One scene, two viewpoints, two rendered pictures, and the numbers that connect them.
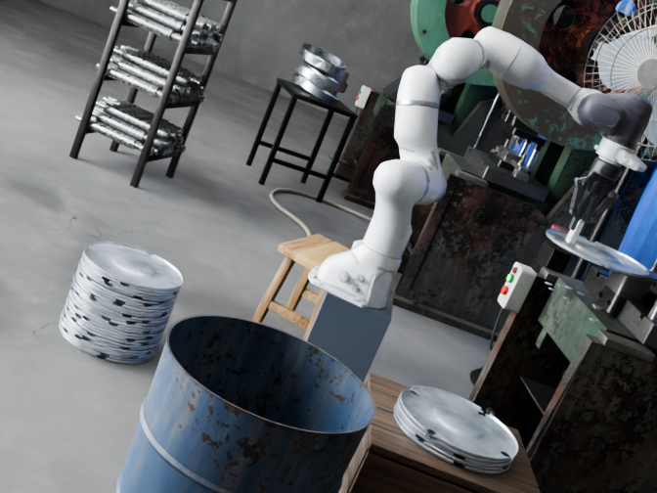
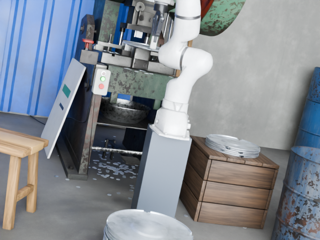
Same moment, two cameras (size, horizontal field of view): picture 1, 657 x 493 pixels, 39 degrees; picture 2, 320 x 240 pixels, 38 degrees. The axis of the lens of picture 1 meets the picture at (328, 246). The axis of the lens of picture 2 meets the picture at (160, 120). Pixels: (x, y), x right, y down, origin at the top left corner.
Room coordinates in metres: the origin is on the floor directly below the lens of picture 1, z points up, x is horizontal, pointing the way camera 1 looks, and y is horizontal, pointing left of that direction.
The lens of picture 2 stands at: (2.79, 1.91, 0.86)
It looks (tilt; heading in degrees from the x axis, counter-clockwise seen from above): 10 degrees down; 261
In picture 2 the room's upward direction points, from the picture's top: 12 degrees clockwise
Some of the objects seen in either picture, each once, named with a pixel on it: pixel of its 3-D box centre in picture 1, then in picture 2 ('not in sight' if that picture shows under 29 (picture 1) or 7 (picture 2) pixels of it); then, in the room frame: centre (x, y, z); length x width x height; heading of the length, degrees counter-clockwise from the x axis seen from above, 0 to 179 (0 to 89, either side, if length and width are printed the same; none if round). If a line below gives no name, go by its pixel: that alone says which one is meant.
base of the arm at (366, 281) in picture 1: (357, 266); (174, 117); (2.40, -0.09, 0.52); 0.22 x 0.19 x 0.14; 90
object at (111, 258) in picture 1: (134, 265); (150, 228); (2.52, 0.49, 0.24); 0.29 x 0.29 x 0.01
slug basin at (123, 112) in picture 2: not in sight; (122, 111); (2.57, -0.93, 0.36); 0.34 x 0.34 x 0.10
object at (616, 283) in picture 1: (614, 285); (141, 57); (2.53, -0.76, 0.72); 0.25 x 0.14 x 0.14; 101
